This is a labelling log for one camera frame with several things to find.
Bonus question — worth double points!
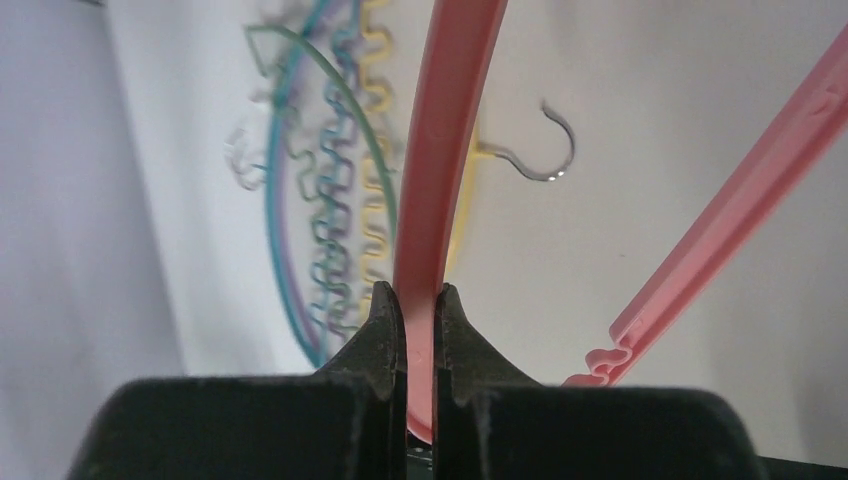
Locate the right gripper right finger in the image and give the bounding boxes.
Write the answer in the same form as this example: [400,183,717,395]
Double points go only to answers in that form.
[433,285,768,479]

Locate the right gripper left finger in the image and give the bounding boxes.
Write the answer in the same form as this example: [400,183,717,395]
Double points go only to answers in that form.
[68,281,407,479]

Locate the green wavy wire hanger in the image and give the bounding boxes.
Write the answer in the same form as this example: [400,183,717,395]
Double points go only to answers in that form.
[281,27,397,335]

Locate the blue wavy wire hanger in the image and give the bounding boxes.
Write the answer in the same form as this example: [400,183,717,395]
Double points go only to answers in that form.
[265,1,362,369]

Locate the purple wavy wire hanger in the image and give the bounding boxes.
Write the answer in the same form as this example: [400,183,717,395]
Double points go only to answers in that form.
[225,0,346,359]

